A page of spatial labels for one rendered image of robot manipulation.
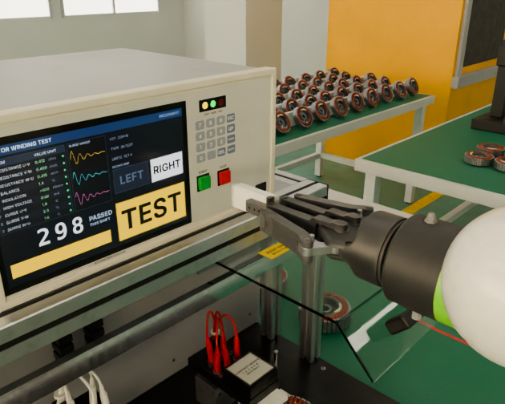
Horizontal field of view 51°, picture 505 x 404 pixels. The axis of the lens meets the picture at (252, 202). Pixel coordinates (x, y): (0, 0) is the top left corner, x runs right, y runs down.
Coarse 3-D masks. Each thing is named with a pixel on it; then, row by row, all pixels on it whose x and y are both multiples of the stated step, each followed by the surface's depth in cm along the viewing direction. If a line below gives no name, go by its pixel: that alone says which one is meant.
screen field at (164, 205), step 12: (156, 192) 67; (168, 192) 68; (180, 192) 70; (120, 204) 63; (132, 204) 64; (144, 204) 66; (156, 204) 67; (168, 204) 69; (180, 204) 70; (120, 216) 64; (132, 216) 65; (144, 216) 66; (156, 216) 68; (168, 216) 69; (180, 216) 71; (120, 228) 64; (132, 228) 65; (144, 228) 67; (120, 240) 65
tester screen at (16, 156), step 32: (96, 128) 58; (128, 128) 61; (160, 128) 64; (0, 160) 51; (32, 160) 54; (64, 160) 56; (96, 160) 59; (128, 160) 62; (0, 192) 52; (32, 192) 55; (64, 192) 57; (96, 192) 60; (128, 192) 63; (0, 224) 53; (32, 224) 56; (96, 224) 61; (32, 256) 57
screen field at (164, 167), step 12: (168, 156) 66; (180, 156) 68; (120, 168) 62; (132, 168) 63; (144, 168) 64; (156, 168) 66; (168, 168) 67; (180, 168) 68; (120, 180) 62; (132, 180) 63; (144, 180) 65; (156, 180) 66
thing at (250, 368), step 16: (192, 368) 89; (208, 368) 87; (224, 368) 83; (240, 368) 83; (256, 368) 83; (272, 368) 83; (224, 384) 83; (240, 384) 81; (256, 384) 80; (272, 384) 83; (240, 400) 82; (256, 400) 81; (272, 400) 82
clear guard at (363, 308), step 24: (264, 240) 82; (240, 264) 75; (264, 264) 75; (288, 264) 75; (312, 264) 75; (336, 264) 75; (288, 288) 69; (312, 288) 69; (336, 288) 69; (360, 288) 69; (312, 312) 65; (336, 312) 64; (360, 312) 65; (384, 312) 67; (360, 336) 63; (384, 336) 65; (408, 336) 67; (360, 360) 62; (384, 360) 63
